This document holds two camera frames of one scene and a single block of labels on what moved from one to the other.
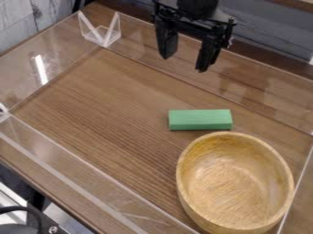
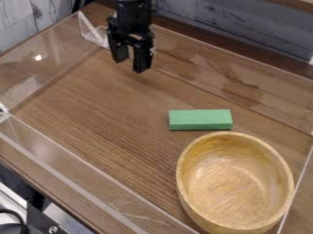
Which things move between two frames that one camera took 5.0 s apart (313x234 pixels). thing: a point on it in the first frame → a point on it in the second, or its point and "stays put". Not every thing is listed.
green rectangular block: (199, 119) stays put
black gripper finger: (208, 52) → (143, 56)
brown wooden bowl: (234, 182) stays put
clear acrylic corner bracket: (100, 35) stays put
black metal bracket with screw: (40, 224) stays put
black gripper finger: (166, 37) → (119, 46)
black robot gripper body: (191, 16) → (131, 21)
